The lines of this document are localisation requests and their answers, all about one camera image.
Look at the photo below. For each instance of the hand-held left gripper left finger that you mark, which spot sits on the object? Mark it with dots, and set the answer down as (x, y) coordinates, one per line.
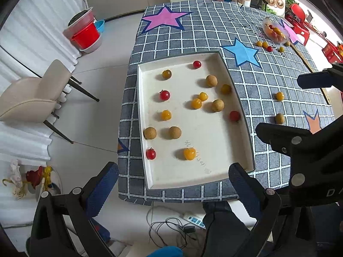
(104, 184)

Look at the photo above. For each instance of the person's leg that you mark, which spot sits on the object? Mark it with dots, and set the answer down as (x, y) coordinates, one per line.
(225, 227)

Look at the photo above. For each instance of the black power adapter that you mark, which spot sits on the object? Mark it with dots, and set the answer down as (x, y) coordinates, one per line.
(188, 229)

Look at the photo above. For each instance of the beige chair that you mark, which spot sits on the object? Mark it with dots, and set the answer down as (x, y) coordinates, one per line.
(34, 96)

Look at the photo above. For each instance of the red box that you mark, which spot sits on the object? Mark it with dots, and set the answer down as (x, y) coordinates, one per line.
(332, 51)

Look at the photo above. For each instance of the blue plastic basin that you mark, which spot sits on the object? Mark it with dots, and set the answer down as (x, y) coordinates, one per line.
(100, 25)

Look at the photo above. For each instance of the red plastic basin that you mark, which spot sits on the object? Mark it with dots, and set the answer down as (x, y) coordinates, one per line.
(86, 37)

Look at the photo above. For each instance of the grey checked tablecloth with stars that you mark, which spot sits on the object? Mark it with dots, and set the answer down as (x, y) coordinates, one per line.
(193, 32)

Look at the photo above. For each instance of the pink paper sheet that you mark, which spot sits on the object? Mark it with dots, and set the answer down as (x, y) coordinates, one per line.
(292, 33)

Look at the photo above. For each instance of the wooden strip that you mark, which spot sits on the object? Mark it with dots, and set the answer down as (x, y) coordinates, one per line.
(310, 67)

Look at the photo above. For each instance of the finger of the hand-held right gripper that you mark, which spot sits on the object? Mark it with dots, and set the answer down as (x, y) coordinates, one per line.
(319, 79)
(284, 136)

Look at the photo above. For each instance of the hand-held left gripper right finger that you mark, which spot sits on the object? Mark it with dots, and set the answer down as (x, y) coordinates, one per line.
(242, 184)

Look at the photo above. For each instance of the white rectangular tray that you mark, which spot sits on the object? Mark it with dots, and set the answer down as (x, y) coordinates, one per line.
(209, 139)

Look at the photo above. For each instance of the white plastic basin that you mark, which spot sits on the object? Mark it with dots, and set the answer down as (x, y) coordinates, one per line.
(92, 47)

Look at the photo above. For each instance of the red and yellow toy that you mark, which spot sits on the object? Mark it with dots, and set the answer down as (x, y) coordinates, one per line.
(37, 178)

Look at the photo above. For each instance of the red plastic stool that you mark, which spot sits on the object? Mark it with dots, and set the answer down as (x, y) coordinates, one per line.
(298, 12)

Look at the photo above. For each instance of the white power strip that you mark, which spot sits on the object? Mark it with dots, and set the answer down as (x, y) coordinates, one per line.
(194, 220)

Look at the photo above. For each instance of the clear plastic tomato container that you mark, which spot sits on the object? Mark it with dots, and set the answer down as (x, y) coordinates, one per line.
(276, 30)

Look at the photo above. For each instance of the printed cushion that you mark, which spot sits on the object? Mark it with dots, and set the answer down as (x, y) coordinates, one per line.
(273, 0)

